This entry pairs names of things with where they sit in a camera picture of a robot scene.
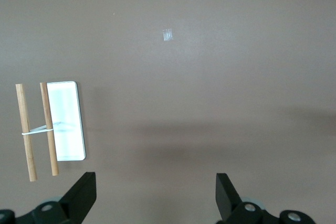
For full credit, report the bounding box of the clear tape piece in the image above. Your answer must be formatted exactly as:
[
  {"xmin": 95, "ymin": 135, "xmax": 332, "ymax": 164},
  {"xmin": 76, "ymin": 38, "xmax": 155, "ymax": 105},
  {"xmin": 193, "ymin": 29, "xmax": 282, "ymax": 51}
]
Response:
[{"xmin": 162, "ymin": 28, "xmax": 174, "ymax": 42}]

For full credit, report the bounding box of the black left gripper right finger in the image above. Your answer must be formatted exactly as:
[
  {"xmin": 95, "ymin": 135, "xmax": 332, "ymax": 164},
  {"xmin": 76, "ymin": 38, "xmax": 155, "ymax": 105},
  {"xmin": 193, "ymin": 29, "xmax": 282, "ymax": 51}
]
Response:
[{"xmin": 215, "ymin": 173, "xmax": 314, "ymax": 224}]

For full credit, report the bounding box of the white rectangular tray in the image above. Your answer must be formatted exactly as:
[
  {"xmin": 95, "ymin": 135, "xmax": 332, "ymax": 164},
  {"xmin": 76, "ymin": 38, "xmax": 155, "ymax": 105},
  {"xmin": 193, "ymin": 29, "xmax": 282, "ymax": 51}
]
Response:
[{"xmin": 46, "ymin": 80, "xmax": 87, "ymax": 162}]

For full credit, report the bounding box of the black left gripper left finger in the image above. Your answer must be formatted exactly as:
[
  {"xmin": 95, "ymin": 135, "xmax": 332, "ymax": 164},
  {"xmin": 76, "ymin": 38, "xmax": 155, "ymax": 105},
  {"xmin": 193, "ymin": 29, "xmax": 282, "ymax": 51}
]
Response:
[{"xmin": 0, "ymin": 172, "xmax": 97, "ymax": 224}]

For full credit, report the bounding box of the white rubber band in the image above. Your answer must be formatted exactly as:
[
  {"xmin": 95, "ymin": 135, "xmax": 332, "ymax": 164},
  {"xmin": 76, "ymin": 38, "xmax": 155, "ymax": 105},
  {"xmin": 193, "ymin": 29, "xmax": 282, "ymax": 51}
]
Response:
[{"xmin": 21, "ymin": 125, "xmax": 55, "ymax": 136}]

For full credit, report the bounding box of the wooden dowel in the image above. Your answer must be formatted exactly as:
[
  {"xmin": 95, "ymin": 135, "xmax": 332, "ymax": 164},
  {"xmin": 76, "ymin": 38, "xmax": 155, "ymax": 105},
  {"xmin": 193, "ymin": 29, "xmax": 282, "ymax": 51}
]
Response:
[
  {"xmin": 15, "ymin": 83, "xmax": 38, "ymax": 182},
  {"xmin": 39, "ymin": 82, "xmax": 60, "ymax": 177}
]

